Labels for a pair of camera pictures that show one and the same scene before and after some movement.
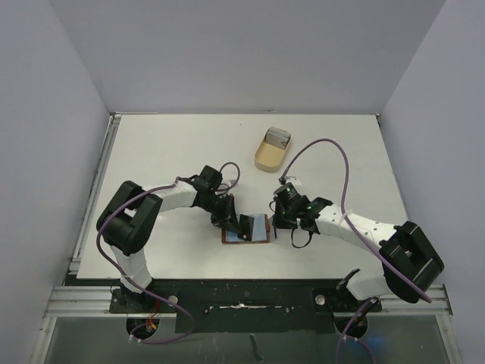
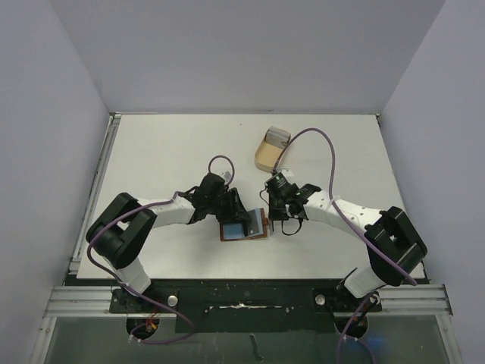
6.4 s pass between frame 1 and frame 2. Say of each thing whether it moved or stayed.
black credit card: moved
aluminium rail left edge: stayed
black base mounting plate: stayed
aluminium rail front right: stayed
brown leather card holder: moved
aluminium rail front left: stayed
